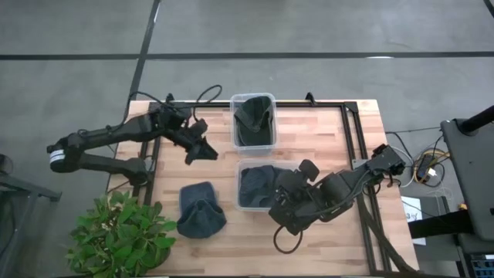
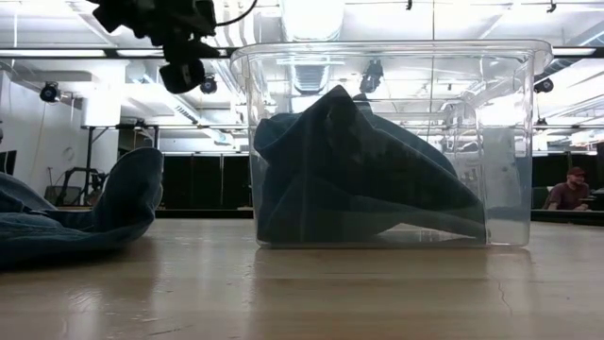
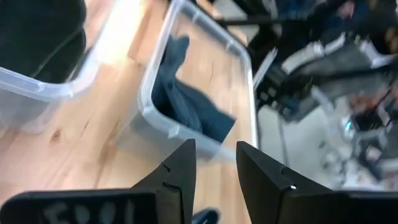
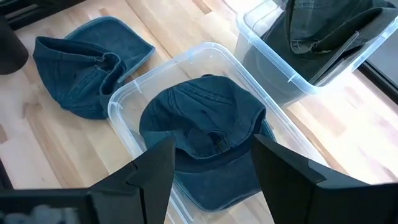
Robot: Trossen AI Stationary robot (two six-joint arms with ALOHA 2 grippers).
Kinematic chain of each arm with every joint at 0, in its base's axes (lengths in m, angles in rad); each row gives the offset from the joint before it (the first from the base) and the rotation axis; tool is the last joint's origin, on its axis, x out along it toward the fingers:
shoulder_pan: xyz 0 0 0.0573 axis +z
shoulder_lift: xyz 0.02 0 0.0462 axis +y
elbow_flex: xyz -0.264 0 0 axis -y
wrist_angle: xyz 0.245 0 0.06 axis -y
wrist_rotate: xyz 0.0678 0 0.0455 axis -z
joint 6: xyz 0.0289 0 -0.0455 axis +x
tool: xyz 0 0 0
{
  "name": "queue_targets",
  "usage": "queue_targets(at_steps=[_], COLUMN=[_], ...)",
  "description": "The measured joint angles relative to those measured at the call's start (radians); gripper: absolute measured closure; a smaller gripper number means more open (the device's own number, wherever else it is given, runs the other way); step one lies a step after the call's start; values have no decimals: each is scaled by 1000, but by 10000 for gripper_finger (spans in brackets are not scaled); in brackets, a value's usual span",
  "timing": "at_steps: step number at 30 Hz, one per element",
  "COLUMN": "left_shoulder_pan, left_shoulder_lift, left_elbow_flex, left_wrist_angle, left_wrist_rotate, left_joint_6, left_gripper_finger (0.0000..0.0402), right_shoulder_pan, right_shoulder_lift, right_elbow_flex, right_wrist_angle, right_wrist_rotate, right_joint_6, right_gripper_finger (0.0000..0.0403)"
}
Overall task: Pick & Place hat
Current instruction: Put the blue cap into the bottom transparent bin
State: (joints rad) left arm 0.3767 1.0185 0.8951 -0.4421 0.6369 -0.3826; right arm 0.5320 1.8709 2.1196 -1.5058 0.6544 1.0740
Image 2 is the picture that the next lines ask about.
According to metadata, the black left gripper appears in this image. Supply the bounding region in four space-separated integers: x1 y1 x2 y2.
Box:
92 0 222 94

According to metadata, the dark grey cap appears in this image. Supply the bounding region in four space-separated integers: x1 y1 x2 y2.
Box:
0 146 165 268
253 84 488 245

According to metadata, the black low partition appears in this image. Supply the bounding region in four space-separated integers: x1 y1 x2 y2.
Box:
156 153 255 220

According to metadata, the black framed background table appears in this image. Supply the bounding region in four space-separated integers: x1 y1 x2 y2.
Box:
79 123 160 208

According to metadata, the black folding cart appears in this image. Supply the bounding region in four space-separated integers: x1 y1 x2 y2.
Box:
44 166 109 208

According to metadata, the large clear plastic bin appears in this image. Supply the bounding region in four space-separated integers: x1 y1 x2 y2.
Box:
229 40 553 249

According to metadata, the person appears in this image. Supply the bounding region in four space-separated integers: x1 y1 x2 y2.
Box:
542 165 592 212

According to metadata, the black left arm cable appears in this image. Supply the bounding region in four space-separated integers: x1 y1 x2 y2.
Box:
215 0 260 28

